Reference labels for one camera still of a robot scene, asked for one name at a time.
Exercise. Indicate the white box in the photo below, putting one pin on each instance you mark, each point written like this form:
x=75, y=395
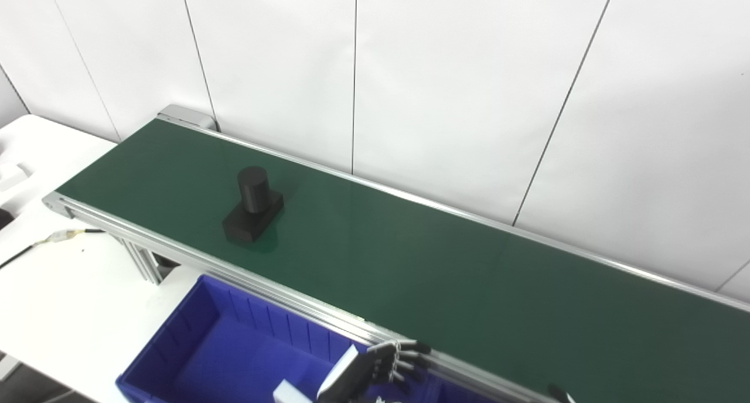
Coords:
x=10, y=177

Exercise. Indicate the blue plastic bin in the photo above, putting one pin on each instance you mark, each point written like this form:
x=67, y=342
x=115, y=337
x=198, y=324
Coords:
x=234, y=356

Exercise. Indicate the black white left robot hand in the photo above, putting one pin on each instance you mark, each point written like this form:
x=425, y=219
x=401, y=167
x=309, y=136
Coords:
x=363, y=374

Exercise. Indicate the black cylinder block part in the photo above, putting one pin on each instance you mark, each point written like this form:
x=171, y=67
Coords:
x=252, y=192

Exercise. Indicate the white block part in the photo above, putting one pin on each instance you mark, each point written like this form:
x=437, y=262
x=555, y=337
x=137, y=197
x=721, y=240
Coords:
x=290, y=393

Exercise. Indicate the green conveyor belt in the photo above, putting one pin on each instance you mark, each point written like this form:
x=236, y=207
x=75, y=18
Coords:
x=469, y=286
x=186, y=115

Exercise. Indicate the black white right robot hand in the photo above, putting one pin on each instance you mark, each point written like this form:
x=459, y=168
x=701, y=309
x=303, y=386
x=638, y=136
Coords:
x=562, y=396

